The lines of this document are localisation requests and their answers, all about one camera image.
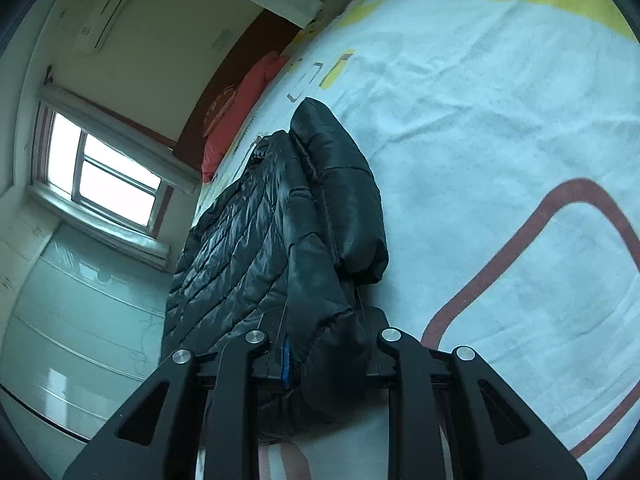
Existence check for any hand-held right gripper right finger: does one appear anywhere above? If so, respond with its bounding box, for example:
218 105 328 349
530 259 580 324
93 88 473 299
367 327 588 480

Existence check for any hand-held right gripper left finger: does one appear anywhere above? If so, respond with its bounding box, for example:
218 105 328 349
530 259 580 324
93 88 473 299
62 330 293 480

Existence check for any black puffer jacket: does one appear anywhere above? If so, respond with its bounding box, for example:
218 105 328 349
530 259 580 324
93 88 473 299
160 97 391 433

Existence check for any glass door wardrobe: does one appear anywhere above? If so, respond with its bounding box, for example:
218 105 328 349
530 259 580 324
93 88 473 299
0 224 182 443

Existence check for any wooden framed window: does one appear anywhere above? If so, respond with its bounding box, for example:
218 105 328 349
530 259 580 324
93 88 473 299
31 101 174 237

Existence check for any bed with patterned sheet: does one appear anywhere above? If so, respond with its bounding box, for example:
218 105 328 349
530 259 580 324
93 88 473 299
192 0 640 480

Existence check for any red pillow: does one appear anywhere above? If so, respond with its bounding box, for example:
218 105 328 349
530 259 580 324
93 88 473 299
201 51 289 184

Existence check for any wooden headboard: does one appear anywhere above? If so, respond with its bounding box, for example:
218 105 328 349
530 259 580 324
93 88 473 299
172 10 302 171

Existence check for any white air conditioner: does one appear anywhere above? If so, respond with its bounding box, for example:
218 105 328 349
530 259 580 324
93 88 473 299
72 0 152 54

